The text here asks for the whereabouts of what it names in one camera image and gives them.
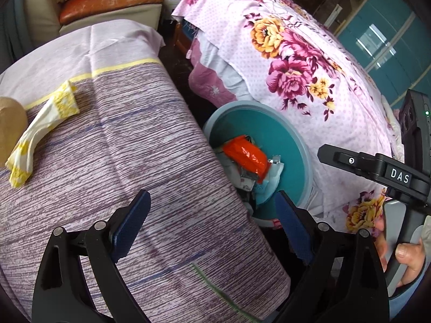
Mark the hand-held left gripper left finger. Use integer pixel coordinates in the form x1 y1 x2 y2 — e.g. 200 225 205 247
30 189 151 323

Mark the orange-brown leather cushion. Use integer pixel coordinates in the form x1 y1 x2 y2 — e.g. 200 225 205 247
59 0 164 26

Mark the tan round ball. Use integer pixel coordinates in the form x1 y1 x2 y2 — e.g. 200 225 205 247
0 97 28 167

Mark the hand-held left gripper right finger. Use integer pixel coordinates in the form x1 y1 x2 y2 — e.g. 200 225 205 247
269 190 391 323

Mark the light blue clear packet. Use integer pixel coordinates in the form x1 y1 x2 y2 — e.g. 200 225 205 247
252 155 285 206

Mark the teal glass cabinet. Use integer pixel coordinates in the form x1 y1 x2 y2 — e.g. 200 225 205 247
337 0 431 105

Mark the beige sofa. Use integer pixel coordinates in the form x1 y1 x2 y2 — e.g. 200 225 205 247
23 0 165 37

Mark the white plastic bag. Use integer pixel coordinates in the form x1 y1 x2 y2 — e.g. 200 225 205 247
215 146 246 189

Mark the red snack bag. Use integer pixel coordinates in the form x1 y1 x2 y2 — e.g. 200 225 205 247
223 135 272 184

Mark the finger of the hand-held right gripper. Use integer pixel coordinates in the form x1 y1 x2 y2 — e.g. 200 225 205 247
317 144 386 185

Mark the person's right hand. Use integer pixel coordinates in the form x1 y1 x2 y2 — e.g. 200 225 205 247
373 217 427 288

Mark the pink embroidered cloth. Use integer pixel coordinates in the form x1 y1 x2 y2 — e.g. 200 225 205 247
188 37 251 103

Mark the purple striped tablecloth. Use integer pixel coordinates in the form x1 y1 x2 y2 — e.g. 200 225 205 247
0 19 292 323

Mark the teal trash bin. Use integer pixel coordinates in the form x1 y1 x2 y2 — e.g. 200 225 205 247
202 100 315 229

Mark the yellow and white cloth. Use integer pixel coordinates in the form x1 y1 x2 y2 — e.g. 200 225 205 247
5 81 79 189

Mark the pink floral bedsheet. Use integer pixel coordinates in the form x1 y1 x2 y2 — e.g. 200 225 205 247
171 0 405 239

